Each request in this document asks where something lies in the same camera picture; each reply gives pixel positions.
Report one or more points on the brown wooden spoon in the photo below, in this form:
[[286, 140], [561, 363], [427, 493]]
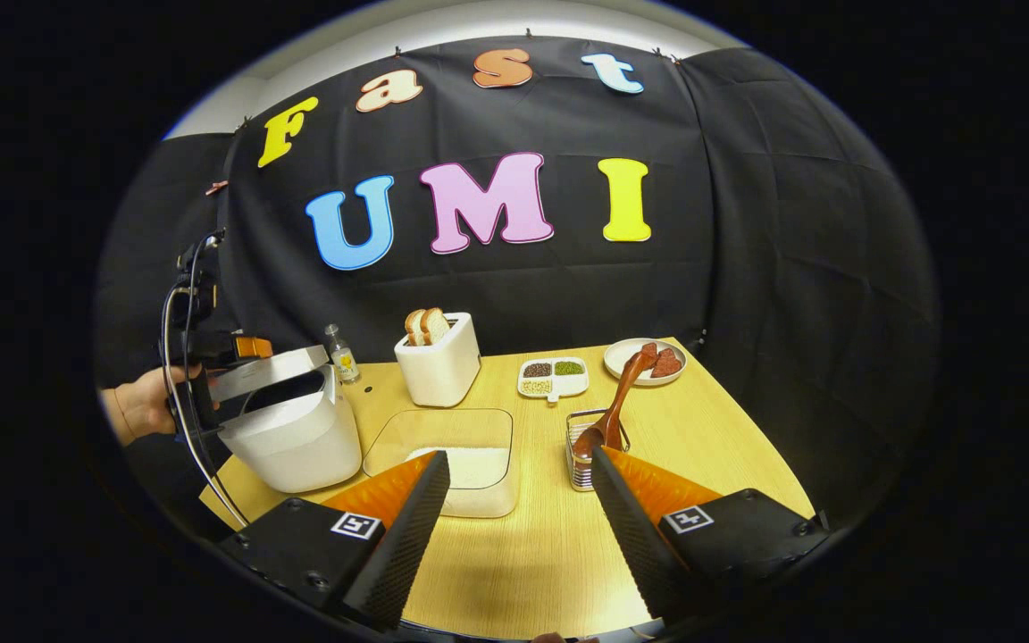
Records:
[[622, 393]]

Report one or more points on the white toaster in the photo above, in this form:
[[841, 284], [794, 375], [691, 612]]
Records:
[[443, 375]]

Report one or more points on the bread slice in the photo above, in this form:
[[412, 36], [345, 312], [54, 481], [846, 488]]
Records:
[[413, 329], [436, 325]]

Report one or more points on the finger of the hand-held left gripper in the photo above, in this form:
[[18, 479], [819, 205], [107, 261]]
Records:
[[251, 346]]

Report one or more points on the red meat piece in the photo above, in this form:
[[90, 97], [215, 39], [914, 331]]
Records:
[[649, 354], [666, 364]]

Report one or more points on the white rice heap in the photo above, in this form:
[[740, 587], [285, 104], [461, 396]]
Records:
[[479, 469]]

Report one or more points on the clear plastic container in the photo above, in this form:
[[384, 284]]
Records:
[[479, 429]]

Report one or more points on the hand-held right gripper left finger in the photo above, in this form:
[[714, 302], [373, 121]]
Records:
[[412, 545]]

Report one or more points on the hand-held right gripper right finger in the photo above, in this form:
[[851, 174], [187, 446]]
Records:
[[631, 536]]

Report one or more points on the white divided bean dish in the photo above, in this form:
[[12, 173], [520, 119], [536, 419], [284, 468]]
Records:
[[568, 386]]

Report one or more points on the white rice cooker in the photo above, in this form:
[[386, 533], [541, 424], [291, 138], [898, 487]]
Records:
[[300, 446]]

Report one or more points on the small glass bottle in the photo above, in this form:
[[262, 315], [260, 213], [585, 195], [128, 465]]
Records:
[[345, 362]]

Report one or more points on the white round plate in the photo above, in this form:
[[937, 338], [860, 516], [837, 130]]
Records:
[[622, 357]]

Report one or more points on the copper cloth clip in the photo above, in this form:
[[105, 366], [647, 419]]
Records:
[[217, 187]]

